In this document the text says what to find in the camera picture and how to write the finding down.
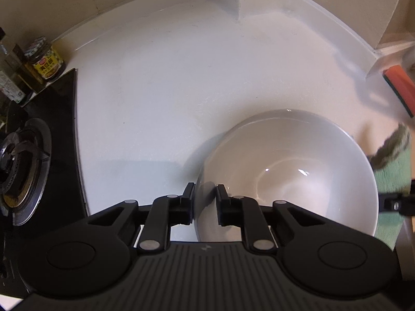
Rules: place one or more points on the white bowl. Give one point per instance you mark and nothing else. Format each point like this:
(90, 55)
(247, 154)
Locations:
(291, 175)

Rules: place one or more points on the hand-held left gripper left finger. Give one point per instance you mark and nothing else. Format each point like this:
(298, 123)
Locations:
(189, 201)

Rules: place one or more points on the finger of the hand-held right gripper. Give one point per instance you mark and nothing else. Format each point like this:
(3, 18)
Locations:
(394, 204)

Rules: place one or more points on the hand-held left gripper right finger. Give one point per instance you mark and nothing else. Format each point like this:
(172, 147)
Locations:
(222, 204)

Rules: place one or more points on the pink sponge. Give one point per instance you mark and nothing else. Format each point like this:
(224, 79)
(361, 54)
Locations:
(400, 84)

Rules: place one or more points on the green cloth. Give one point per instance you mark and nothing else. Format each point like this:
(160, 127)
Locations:
(392, 171)

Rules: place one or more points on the dark oil bottle black cap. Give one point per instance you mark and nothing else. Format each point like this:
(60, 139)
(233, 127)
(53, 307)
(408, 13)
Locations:
(30, 77)

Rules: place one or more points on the clear bottle yellow cap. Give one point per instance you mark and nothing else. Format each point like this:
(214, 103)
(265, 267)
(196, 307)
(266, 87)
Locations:
(11, 87)

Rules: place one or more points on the yellow label jar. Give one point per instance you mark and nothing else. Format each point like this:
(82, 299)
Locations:
(45, 63)

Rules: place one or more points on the black glass gas stove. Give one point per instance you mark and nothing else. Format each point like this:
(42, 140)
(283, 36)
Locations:
(61, 136)

